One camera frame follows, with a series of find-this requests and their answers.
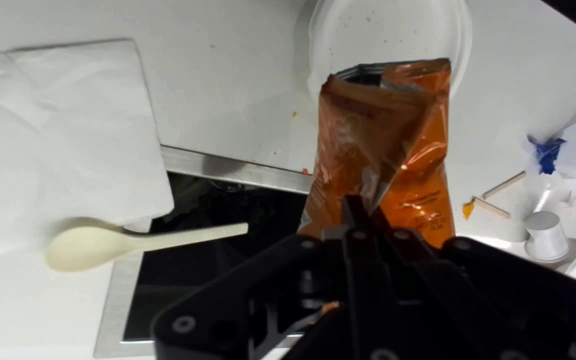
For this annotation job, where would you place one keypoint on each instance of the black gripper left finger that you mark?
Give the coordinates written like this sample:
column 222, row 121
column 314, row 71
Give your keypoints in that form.
column 328, row 281

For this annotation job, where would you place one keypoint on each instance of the cream plastic spoon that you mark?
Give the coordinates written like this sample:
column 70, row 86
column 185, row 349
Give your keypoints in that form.
column 88, row 247

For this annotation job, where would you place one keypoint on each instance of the white plate with tab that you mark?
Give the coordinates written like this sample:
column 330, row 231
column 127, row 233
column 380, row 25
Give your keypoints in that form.
column 388, row 33

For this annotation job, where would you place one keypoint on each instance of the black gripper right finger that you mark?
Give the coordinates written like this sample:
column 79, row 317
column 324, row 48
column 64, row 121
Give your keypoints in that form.
column 421, row 281

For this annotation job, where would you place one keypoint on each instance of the small white pod cup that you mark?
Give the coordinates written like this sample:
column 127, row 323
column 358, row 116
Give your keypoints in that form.
column 544, row 236

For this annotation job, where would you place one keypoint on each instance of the white paper napkin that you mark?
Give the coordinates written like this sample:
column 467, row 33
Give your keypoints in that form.
column 60, row 141

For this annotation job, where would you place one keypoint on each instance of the wooden stirrer stick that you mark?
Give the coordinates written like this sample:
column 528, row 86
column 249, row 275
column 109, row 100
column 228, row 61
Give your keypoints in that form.
column 500, row 187

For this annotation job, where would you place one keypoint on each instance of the large steel-rimmed recessed counter bin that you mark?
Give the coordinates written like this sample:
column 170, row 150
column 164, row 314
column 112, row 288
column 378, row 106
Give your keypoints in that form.
column 221, row 201

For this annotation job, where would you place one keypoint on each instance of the orange snack packet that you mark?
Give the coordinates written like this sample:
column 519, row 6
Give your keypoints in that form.
column 394, row 132

